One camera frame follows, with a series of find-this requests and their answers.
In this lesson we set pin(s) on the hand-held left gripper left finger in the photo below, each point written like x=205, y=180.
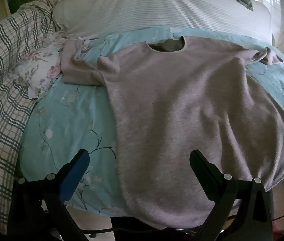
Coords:
x=73, y=178

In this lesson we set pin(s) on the white floral cloth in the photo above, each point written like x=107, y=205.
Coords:
x=44, y=72

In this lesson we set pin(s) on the light blue floral bedsheet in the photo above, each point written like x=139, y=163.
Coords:
x=64, y=120

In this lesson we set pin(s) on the pale pink t-shirt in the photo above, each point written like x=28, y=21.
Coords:
x=177, y=110

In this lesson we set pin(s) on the plaid blanket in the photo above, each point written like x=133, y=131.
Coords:
x=1, y=93

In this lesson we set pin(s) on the white striped bed cover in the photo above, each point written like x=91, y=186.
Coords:
x=144, y=7

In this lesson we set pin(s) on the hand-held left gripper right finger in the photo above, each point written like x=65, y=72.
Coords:
x=202, y=167

